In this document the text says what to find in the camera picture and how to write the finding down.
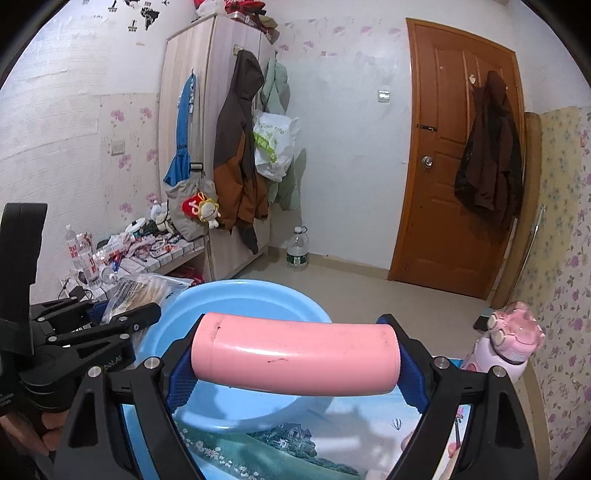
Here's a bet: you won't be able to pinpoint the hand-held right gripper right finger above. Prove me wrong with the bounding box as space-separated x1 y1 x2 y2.
376 314 541 480

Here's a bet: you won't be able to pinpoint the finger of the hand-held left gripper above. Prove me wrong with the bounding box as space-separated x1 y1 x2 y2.
44 302 162 356
30 298 109 326

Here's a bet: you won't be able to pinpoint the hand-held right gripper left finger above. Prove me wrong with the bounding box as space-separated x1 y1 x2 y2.
53 316 206 480

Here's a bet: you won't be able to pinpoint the clear bread snack packet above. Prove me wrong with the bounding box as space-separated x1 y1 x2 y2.
99 272 195 324

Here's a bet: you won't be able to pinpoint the blue plastic basin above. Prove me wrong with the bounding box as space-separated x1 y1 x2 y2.
120 279 333 435

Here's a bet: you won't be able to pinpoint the pink cylindrical bottle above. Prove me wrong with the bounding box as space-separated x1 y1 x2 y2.
191 312 400 397

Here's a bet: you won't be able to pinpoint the grey shoulder bag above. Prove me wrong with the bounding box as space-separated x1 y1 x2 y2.
165 76 218 241

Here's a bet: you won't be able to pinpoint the person's left hand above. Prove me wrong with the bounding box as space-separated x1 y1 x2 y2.
0 407 71 457

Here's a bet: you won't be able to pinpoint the small clear water bottle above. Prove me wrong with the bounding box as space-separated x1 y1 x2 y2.
65 224 79 268
76 233 98 287

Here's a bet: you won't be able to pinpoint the red boxes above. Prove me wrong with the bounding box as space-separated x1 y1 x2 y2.
166 272 206 287

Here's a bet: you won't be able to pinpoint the pile of small packets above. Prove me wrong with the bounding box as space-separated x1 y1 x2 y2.
92 226 185 273

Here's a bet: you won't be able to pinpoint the pink water jug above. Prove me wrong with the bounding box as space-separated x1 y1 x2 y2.
462 301 546 384

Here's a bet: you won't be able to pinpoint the scenic print table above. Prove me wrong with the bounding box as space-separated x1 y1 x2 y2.
117 357 476 480

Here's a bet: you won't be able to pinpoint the red and white plush toy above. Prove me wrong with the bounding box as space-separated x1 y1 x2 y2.
181 191 222 230

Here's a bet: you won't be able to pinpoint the brown wooden door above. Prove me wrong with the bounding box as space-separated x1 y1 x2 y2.
388 17 525 301

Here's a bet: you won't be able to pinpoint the large clear water bottle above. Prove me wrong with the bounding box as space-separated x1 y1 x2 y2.
286 225 309 271

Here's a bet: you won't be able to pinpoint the blue hanging garment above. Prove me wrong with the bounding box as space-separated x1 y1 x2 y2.
164 74 197 185

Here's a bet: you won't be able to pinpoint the brown hooded jacket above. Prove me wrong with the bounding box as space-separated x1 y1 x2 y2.
213 49 269 254

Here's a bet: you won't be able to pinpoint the white plastic bag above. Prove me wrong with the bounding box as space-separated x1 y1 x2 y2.
252 111 301 182

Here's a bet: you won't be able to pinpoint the dark brown coat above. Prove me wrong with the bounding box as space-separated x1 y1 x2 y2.
455 70 522 232

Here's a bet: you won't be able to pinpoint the light wooden wardrobe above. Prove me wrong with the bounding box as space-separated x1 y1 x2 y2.
158 11 278 282

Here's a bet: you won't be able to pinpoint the black world map stickers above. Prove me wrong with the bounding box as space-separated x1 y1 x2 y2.
81 0 167 33

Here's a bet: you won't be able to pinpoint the pale green jacket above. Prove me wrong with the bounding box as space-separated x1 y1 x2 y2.
259 55 301 210

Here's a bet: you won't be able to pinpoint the red and white bags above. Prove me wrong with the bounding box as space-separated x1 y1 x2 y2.
194 0 278 33

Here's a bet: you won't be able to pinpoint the grey long-handled broom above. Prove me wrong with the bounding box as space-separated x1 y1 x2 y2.
473 207 546 333

